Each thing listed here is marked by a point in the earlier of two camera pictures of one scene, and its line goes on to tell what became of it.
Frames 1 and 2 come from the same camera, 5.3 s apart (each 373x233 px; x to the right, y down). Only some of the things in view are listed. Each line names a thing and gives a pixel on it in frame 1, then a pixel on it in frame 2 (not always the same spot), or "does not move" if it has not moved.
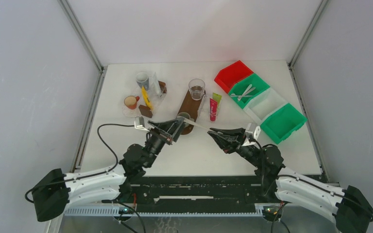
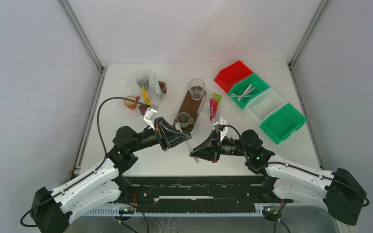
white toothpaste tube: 155,89 does not move
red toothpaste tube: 213,109 does not move
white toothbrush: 189,121 -> 178,126
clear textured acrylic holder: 209,108 does not move
